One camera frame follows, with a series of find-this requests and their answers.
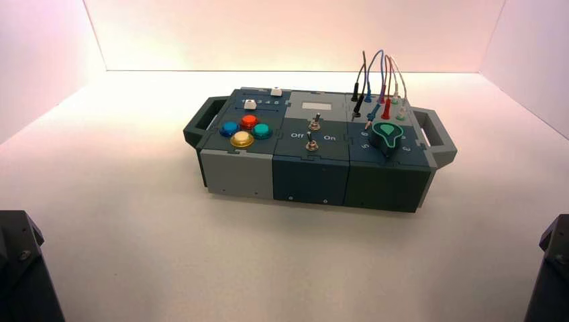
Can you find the small white slider knob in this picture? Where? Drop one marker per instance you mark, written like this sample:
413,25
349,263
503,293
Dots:
250,104
276,91

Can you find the dark teal grey control box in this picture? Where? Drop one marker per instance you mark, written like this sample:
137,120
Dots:
311,177

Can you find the green round push button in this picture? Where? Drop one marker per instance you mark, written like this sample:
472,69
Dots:
262,130

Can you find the yellow round push button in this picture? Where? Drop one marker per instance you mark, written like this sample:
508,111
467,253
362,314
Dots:
242,139

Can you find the red round push button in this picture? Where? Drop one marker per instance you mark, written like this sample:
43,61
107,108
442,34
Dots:
249,121

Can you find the blue round push button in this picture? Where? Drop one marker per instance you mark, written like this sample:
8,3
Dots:
229,129

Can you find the black green rotary knob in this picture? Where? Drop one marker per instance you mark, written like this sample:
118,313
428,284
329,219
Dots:
386,137

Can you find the metal toggle switch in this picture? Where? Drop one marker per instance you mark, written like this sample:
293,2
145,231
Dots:
311,144
314,123

